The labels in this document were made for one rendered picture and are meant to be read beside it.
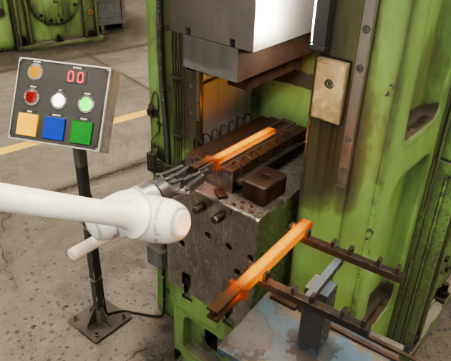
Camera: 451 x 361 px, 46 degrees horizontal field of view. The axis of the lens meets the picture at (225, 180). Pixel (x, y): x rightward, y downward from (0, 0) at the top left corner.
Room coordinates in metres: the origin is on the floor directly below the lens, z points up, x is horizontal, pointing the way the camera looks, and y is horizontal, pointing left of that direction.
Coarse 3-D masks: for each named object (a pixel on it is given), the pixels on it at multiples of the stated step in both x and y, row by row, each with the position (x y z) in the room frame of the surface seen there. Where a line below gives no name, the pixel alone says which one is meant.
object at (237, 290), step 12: (300, 228) 1.12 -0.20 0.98; (288, 240) 1.07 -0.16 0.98; (276, 252) 1.02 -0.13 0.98; (264, 264) 0.97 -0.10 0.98; (240, 276) 0.93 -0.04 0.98; (252, 276) 0.93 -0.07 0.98; (228, 288) 0.88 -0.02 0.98; (240, 288) 0.88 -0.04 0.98; (216, 300) 0.84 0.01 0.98; (228, 300) 0.85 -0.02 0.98; (216, 312) 0.81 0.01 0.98
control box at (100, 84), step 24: (24, 72) 1.72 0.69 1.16; (48, 72) 1.71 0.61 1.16; (72, 72) 1.69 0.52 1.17; (96, 72) 1.68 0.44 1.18; (24, 96) 1.68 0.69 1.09; (48, 96) 1.67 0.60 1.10; (72, 96) 1.65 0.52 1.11; (96, 96) 1.64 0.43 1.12; (96, 120) 1.60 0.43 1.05; (48, 144) 1.59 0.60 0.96; (72, 144) 1.57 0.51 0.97; (96, 144) 1.56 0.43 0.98
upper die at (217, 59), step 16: (192, 48) 1.49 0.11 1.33; (208, 48) 1.45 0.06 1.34; (224, 48) 1.41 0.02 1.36; (272, 48) 1.51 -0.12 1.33; (288, 48) 1.58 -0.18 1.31; (304, 48) 1.65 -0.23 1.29; (192, 64) 1.49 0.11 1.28; (208, 64) 1.45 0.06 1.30; (224, 64) 1.41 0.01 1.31; (240, 64) 1.39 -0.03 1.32; (256, 64) 1.45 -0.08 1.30; (272, 64) 1.52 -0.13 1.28; (240, 80) 1.40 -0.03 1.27
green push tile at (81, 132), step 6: (72, 120) 1.60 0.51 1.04; (72, 126) 1.59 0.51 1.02; (78, 126) 1.59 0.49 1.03; (84, 126) 1.59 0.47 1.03; (90, 126) 1.58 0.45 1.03; (72, 132) 1.58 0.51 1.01; (78, 132) 1.58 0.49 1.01; (84, 132) 1.58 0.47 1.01; (90, 132) 1.57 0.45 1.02; (72, 138) 1.57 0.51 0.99; (78, 138) 1.57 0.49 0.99; (84, 138) 1.57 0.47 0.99; (90, 138) 1.56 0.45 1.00; (84, 144) 1.56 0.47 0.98; (90, 144) 1.56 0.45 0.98
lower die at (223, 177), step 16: (240, 128) 1.72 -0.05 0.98; (256, 128) 1.70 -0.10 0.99; (288, 128) 1.71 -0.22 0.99; (304, 128) 1.71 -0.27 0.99; (208, 144) 1.58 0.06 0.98; (224, 144) 1.57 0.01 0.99; (256, 144) 1.56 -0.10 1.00; (272, 144) 1.58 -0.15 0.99; (288, 144) 1.62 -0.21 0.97; (304, 144) 1.71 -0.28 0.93; (192, 160) 1.49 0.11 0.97; (224, 160) 1.44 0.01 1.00; (240, 160) 1.46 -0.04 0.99; (256, 160) 1.48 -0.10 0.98; (208, 176) 1.44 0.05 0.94; (224, 176) 1.40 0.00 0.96
